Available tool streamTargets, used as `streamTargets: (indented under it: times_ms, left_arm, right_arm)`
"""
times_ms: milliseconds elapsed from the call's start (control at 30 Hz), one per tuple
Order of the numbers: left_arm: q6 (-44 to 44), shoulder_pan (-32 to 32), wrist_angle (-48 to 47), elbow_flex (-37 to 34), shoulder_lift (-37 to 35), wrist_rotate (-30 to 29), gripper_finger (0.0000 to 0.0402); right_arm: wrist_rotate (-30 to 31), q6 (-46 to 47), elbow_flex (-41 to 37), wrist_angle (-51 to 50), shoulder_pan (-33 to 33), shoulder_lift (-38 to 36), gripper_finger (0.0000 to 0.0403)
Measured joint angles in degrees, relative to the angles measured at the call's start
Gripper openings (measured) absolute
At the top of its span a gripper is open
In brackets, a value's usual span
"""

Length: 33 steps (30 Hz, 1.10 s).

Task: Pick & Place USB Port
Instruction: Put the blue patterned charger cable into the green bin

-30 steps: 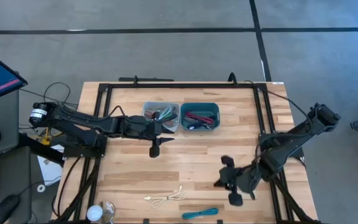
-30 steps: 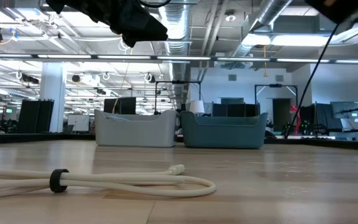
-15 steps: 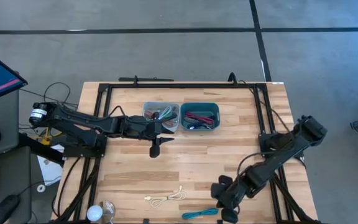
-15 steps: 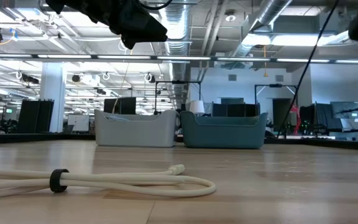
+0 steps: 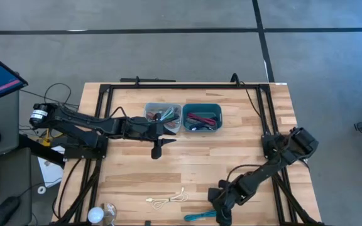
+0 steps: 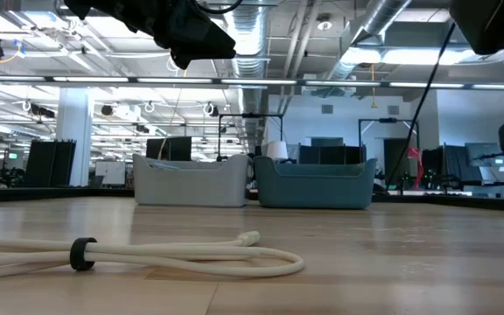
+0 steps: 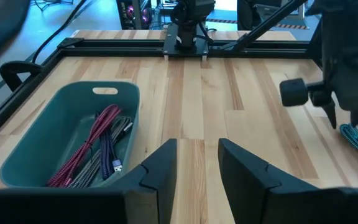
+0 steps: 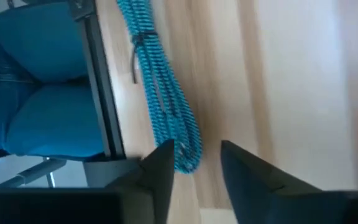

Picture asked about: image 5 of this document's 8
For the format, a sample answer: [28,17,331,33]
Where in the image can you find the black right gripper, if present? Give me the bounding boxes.
[208,177,248,226]

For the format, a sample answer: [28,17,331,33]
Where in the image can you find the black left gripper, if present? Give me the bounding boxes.
[127,112,177,159]

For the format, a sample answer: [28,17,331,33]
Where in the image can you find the light blue USB cable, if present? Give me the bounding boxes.
[159,106,175,122]

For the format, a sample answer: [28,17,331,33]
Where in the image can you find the teal USB cable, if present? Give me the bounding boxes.
[184,209,217,223]

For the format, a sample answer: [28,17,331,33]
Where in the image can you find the magenta braided USB cable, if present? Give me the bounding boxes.
[186,112,219,127]

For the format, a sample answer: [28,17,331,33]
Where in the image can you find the cream USB cable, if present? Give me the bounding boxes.
[145,187,189,211]

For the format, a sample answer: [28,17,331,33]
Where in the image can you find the teal plastic bin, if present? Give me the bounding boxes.
[182,103,223,132]

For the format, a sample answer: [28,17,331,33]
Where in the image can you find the grey plastic bin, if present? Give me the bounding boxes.
[143,102,183,134]

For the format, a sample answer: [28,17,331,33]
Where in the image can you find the black bar behind table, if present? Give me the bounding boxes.
[120,76,177,83]

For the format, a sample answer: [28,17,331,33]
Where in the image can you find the clear glass stand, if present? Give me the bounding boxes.
[101,203,118,225]

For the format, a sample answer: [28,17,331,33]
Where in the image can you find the white light bulb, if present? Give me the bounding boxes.
[87,207,104,224]

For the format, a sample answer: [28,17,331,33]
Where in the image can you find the white paper sheet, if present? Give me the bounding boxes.
[38,146,65,188]

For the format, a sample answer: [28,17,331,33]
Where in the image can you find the dark desk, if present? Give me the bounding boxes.
[0,147,33,226]

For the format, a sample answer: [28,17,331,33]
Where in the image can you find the grey side table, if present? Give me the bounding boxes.
[0,90,20,161]

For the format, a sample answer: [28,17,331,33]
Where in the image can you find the black computer mouse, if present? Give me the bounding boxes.
[0,196,21,226]

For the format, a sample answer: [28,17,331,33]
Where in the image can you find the black metal table frame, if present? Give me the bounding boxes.
[52,73,326,226]

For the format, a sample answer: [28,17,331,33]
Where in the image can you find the black left wrist camera cable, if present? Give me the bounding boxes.
[107,105,128,120]

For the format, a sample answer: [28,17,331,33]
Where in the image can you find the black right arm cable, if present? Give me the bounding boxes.
[239,80,272,136]

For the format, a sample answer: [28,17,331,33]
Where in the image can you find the thin black floor cable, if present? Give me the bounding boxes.
[44,83,80,110]

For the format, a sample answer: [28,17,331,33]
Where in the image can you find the thick black table cable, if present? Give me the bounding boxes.
[52,158,83,220]

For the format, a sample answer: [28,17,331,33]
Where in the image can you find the yellow cable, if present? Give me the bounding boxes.
[41,127,64,147]

